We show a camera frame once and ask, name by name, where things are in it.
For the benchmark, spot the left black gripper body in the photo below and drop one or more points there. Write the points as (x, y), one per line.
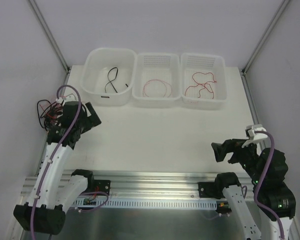
(87, 120)

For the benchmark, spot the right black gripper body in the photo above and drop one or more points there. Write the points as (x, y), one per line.
(231, 149)

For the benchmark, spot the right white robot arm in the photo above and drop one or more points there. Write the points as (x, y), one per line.
(267, 172)

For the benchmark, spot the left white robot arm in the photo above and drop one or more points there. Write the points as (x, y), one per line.
(45, 209)

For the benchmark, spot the solid white plastic bin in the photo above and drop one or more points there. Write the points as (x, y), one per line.
(107, 76)

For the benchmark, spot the right white perforated basket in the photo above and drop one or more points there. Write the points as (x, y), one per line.
(203, 81)

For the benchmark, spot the white perforated basket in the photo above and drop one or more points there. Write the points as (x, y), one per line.
(203, 81)
(157, 80)

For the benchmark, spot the middle white perforated basket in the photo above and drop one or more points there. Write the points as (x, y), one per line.
(157, 80)

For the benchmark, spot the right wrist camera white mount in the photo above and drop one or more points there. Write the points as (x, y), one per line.
(255, 134)

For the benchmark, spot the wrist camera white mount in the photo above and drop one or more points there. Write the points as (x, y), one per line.
(255, 134)
(66, 98)

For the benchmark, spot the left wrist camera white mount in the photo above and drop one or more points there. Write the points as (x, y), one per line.
(66, 98)

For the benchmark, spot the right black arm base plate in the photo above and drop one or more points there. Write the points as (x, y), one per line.
(206, 189)

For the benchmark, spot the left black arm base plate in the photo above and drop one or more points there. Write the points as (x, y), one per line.
(102, 186)

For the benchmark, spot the aluminium mounting rail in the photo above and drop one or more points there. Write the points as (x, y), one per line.
(154, 185)

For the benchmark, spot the white slotted cable duct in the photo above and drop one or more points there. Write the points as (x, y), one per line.
(192, 204)

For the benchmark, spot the left aluminium frame post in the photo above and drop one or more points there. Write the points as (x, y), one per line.
(48, 34)

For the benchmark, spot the aluminium frame post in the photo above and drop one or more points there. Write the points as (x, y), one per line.
(48, 34)
(266, 34)

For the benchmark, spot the right aluminium frame post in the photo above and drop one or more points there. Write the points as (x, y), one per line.
(266, 34)

